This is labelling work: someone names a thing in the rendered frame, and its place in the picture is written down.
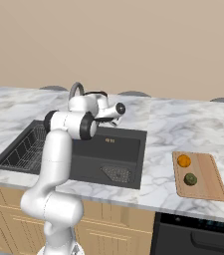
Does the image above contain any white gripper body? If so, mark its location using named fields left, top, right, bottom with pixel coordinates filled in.
left=97, top=116, right=123, bottom=128

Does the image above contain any dark grey sink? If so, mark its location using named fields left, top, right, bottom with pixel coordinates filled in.
left=0, top=119, right=148, bottom=190

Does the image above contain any grey curved faucet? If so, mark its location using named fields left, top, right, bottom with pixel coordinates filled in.
left=68, top=81, right=86, bottom=102

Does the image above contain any orange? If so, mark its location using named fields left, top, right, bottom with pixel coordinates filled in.
left=176, top=153, right=192, bottom=168

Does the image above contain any wooden cutting board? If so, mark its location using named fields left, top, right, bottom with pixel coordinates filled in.
left=171, top=150, right=224, bottom=203

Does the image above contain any light wooden cabinet door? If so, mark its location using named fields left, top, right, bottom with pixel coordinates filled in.
left=0, top=192, right=48, bottom=255
left=74, top=212, right=155, bottom=255

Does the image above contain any black dishwasher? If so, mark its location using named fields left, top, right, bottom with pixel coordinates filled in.
left=149, top=211, right=224, bottom=255

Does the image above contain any black dishwasher handle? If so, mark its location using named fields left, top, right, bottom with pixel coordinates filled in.
left=190, top=230, right=224, bottom=249

